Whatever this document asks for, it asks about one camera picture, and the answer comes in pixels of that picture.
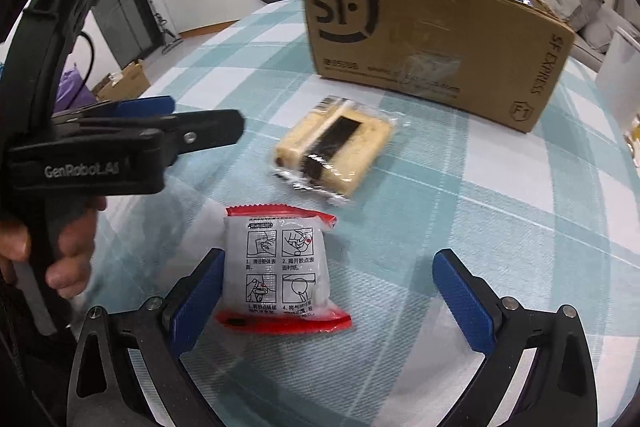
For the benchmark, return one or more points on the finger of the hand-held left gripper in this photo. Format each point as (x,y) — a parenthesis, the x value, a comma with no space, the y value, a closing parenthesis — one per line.
(145,104)
(215,127)

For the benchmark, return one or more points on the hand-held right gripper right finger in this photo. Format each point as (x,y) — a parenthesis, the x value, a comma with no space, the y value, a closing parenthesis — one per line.
(465,302)

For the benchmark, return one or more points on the white tall appliance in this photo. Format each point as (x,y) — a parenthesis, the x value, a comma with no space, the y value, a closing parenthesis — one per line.
(617,77)

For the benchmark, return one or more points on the brown cardboard box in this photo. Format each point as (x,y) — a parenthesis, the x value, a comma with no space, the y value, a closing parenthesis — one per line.
(440,37)

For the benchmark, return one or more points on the dark floor tool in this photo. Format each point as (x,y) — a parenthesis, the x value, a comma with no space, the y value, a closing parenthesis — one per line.
(169,32)

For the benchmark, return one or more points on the small cardboard box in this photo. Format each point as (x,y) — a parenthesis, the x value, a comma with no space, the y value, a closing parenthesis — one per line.
(125,82)

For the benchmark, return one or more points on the clear rice cracker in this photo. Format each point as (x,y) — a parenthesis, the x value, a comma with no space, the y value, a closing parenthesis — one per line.
(352,157)

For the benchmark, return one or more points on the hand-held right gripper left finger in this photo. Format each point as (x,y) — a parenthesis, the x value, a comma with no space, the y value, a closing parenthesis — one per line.
(197,304)

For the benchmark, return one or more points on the purple bag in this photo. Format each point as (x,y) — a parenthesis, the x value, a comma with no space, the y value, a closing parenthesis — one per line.
(70,89)

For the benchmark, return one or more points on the grey sofa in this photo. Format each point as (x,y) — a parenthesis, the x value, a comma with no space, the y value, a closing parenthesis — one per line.
(590,42)

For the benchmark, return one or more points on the white packet with red edges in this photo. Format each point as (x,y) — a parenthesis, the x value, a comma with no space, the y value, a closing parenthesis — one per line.
(275,267)

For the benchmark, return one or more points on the person's left hand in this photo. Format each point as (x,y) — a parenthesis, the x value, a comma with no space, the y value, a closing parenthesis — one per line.
(75,252)

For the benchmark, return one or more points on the teal checked tablecloth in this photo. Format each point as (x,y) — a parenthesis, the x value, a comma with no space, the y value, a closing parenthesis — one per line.
(450,207)

